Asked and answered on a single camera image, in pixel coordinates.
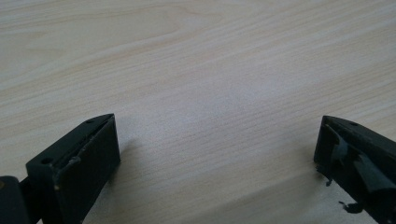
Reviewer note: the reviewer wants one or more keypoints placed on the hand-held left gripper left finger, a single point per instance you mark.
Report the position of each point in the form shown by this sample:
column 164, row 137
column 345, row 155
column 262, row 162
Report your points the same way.
column 81, row 168

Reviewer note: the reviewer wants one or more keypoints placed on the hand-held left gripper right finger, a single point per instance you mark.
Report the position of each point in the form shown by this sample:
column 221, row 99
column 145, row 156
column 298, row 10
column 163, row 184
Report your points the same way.
column 364, row 161

